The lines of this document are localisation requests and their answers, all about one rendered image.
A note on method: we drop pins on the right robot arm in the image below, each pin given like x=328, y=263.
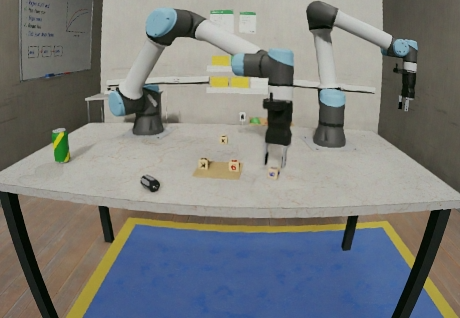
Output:
x=134, y=96

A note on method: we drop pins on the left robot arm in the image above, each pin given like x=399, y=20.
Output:
x=332, y=102

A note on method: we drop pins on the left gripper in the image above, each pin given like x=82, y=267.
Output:
x=409, y=82

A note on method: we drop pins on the tan flat mat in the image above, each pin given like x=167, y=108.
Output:
x=218, y=170

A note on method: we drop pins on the green and yellow drink can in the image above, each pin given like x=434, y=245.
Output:
x=61, y=146

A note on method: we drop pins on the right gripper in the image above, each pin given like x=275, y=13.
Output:
x=279, y=122

